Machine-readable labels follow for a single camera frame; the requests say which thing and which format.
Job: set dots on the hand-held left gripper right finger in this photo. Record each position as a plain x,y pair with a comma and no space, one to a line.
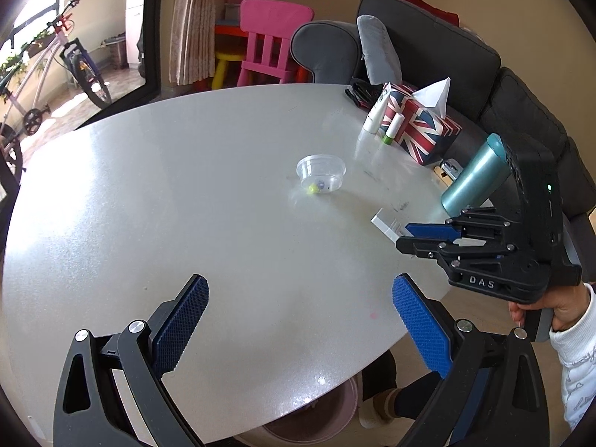
421,330

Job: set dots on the clear plastic bowl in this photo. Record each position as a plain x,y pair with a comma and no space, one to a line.
321,167

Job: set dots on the black bundled item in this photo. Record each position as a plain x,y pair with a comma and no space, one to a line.
363,95

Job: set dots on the beige patterned curtain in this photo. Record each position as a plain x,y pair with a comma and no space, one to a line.
191,18

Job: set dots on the silver bicycle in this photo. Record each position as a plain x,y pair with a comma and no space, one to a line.
95,84

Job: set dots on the person's right forearm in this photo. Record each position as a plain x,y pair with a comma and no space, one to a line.
577,372

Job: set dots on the red small table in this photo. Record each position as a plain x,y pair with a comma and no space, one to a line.
230,31

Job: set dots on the flag print tissue box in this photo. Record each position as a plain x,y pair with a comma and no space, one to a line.
419,125

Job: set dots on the small white green-capped bottle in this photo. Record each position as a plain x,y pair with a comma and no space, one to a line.
395,125

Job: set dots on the pink plastic chair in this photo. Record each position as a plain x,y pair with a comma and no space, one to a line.
274,14

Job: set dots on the dark grey sofa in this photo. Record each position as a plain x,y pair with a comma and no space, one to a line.
442,42

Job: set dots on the white squeeze tube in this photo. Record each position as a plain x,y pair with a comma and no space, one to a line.
375,116

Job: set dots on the yellow plastic stool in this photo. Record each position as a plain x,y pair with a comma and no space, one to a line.
228,63

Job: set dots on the person's right hand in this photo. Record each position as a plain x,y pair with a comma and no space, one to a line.
572,307

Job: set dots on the white cabinet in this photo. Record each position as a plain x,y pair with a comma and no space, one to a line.
135,23

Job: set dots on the person's leg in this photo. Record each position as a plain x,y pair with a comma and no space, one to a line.
414,396

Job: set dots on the teal metal bottle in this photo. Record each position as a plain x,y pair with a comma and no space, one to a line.
470,181

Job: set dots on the red cushion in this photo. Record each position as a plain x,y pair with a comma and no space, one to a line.
437,9

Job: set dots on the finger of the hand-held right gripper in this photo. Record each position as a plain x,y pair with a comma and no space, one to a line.
419,247
428,231

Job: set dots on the beige slipper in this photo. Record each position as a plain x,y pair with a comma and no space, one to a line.
375,412

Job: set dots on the pink trash bin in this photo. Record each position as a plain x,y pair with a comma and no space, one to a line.
326,419

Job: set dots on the light grey cushion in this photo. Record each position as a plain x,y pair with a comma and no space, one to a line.
379,51

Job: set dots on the white facial tissue sheet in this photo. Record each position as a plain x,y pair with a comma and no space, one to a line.
435,95

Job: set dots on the small silver object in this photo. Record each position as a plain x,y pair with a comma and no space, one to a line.
449,170

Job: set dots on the mauve basket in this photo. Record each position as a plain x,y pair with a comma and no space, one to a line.
116,53

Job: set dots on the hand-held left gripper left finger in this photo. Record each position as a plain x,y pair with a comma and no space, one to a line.
181,321

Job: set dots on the pink storage box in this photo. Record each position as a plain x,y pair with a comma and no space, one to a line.
247,2

